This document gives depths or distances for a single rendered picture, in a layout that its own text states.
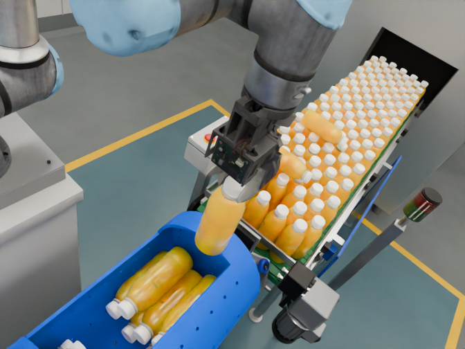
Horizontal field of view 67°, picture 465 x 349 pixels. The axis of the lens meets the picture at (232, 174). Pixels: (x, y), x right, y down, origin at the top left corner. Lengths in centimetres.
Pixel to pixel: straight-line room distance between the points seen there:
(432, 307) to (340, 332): 77
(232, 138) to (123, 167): 210
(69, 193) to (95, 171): 158
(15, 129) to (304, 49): 76
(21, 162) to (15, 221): 13
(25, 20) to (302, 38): 52
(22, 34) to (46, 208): 37
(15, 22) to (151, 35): 48
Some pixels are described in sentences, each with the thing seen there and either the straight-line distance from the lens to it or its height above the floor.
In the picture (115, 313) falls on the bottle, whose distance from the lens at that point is 87.
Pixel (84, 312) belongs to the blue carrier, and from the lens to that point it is 89.
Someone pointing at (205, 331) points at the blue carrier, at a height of 119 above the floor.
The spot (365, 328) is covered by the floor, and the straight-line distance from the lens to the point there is 244.
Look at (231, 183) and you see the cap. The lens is 58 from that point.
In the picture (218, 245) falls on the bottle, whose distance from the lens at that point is 68.
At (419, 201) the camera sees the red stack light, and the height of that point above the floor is 123.
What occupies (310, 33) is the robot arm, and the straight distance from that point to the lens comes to 38.
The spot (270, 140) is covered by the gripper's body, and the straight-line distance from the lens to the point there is 48.
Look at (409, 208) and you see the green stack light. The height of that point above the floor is 119.
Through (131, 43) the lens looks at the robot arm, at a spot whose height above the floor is 173.
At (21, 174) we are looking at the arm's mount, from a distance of 90.
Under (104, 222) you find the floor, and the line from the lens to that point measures 224.
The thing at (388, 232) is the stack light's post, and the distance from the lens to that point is 130.
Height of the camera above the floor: 187
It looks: 45 degrees down
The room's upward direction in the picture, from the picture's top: 23 degrees clockwise
